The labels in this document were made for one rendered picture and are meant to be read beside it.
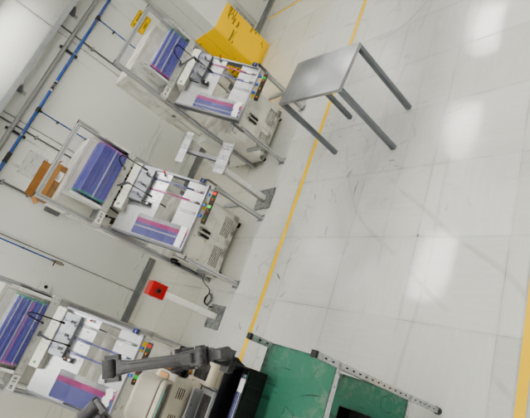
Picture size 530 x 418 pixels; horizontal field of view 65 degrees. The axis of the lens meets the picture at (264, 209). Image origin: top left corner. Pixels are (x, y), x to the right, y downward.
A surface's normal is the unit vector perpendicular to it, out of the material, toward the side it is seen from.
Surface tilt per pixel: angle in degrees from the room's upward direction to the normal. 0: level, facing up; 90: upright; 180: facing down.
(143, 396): 43
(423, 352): 0
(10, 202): 90
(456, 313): 0
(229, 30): 90
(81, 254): 90
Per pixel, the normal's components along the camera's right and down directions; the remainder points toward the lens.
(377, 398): -0.69, -0.47
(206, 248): 0.65, -0.06
